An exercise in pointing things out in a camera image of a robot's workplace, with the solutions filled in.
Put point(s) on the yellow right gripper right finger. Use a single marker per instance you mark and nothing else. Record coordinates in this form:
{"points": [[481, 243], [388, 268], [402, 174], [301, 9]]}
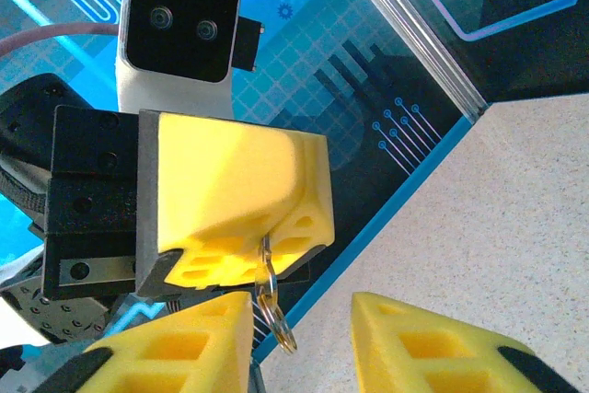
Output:
{"points": [[414, 356]]}

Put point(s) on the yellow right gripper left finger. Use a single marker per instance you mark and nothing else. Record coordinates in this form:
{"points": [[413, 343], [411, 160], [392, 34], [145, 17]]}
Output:
{"points": [[184, 356]]}

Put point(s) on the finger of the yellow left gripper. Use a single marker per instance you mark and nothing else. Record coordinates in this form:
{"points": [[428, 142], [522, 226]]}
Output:
{"points": [[317, 190], [221, 176]]}

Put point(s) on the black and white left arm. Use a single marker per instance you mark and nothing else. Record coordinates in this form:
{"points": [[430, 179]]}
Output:
{"points": [[46, 315]]}

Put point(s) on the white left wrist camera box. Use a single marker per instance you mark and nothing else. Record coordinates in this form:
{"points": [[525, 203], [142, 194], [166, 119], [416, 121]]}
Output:
{"points": [[179, 20]]}

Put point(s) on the aluminium frame post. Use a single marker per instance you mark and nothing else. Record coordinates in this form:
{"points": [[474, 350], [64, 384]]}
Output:
{"points": [[414, 29]]}

